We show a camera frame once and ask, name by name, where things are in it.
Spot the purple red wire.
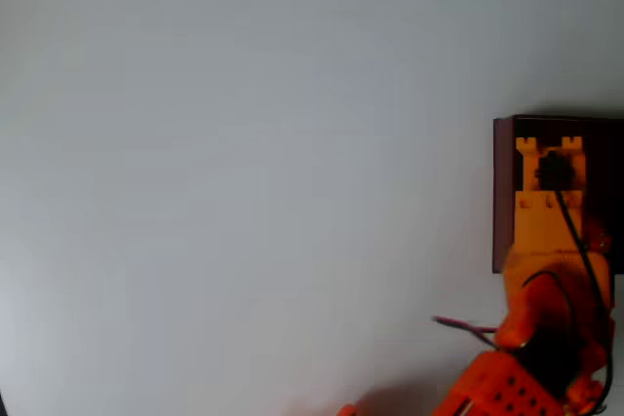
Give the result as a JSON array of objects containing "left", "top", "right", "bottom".
[{"left": 431, "top": 315, "right": 500, "bottom": 348}]

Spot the dark red box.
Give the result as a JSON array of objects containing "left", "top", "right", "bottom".
[{"left": 491, "top": 114, "right": 624, "bottom": 276}]

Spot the black servo cable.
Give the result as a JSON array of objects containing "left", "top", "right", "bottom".
[{"left": 522, "top": 190, "right": 614, "bottom": 412}]

